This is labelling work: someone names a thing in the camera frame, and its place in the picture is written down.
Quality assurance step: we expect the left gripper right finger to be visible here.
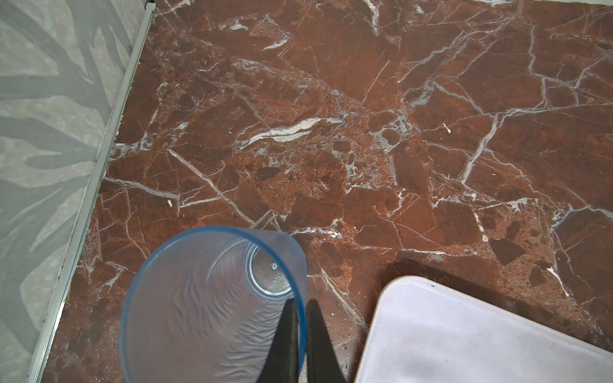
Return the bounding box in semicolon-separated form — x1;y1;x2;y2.
306;299;346;383

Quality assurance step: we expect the lavender plastic tray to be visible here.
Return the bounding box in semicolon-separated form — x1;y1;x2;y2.
355;276;612;382

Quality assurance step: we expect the tall blue frosted cup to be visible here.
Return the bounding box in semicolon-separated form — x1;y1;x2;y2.
119;226;308;382

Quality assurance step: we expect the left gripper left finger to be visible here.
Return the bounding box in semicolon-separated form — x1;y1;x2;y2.
256;298;299;383

